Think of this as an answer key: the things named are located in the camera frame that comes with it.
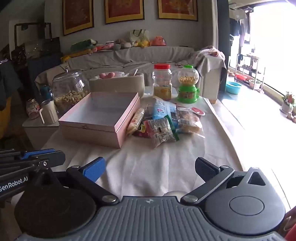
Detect blue snack packet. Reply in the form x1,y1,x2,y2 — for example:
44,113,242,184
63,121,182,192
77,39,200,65
152,97,176,121

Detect bread roll packet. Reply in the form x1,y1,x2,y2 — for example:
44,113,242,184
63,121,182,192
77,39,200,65
126,108,145,142

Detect grey plush toy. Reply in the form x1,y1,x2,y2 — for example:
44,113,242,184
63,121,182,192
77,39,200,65
113,38,133,50

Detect small glass jar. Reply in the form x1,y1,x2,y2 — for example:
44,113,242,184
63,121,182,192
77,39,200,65
26,98,40,120

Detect green gumball machine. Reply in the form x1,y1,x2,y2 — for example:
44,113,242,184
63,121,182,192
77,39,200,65
177,65,200,104

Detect orange plush toy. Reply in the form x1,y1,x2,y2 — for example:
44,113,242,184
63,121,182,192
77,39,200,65
150,36,167,46

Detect yellow bean bag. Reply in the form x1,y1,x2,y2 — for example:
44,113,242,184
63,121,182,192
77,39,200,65
0,97,12,140

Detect dark blue chair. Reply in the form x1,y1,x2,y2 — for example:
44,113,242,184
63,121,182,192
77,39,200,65
28,52,63,82

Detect pink cardboard box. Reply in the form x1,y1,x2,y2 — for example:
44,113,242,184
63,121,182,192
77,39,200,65
58,92,141,149

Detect beige tub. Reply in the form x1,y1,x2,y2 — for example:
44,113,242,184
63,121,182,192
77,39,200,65
89,73,145,99

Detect glass fish tank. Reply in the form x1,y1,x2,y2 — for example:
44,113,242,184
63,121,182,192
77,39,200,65
10,37,62,61

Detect grey covered sofa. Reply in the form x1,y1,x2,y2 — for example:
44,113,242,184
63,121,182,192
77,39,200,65
35,45,228,105

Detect hanging clothes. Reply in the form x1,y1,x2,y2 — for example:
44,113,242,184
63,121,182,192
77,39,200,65
229,17,252,47

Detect white mug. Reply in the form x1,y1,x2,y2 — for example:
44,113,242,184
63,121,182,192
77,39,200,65
40,100,58,125

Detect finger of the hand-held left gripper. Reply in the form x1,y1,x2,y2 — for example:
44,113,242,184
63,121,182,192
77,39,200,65
0,151,66,179
0,149,56,161

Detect green cushion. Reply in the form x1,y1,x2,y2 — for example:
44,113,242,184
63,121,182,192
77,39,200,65
70,39,98,53

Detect metal shoe rack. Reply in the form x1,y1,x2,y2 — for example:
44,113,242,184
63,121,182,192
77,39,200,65
235,53,265,90

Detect blue plastic basin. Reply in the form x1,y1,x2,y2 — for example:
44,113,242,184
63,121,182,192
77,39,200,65
225,81,243,95

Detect green snack packet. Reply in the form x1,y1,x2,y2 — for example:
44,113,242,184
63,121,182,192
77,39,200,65
166,115,180,133

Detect glass jar of peanuts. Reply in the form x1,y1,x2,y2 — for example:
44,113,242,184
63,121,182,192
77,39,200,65
51,69,90,117

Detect clear candy packet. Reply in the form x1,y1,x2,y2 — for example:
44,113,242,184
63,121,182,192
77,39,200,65
144,118,179,149

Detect potted flower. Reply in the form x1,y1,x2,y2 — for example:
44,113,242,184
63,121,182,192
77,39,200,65
279,91,296,115

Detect white side table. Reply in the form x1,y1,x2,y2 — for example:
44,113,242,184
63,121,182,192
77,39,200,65
22,115,61,149

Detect white green bag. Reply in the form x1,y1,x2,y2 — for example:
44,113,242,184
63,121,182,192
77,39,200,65
130,29,150,44

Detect pink patterned cloth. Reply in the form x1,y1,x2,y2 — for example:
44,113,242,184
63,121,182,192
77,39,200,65
200,45,225,59

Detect yellow cushion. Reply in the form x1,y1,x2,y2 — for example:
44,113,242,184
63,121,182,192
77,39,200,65
61,49,93,62

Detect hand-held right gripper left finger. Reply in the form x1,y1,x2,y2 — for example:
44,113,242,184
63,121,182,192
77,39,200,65
38,157,119,205

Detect tan pastry packet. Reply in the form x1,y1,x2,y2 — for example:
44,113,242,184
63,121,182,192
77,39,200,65
176,110,205,139

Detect blue bottle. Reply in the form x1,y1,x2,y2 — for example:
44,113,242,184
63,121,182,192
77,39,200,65
40,85,53,100

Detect black metal frame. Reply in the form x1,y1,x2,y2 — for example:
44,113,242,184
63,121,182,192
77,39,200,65
14,22,52,40

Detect pink plush toy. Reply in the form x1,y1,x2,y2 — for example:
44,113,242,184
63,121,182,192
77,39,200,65
95,42,116,52

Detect yellow plush toy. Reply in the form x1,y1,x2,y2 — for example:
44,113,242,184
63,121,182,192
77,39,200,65
134,39,150,48

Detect plastic jar with red lid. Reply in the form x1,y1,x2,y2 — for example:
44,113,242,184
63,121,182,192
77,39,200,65
152,64,173,101

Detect red gold framed picture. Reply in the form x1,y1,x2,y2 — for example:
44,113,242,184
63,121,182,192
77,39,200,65
158,0,199,22
104,0,145,24
62,0,95,36

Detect dark clothing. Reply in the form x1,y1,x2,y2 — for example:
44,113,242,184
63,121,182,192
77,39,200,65
0,60,24,110

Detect large red chips packet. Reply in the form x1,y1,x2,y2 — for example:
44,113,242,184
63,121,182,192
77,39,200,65
132,129,151,139

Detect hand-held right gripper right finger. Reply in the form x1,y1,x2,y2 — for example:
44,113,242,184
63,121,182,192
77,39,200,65
180,157,270,205

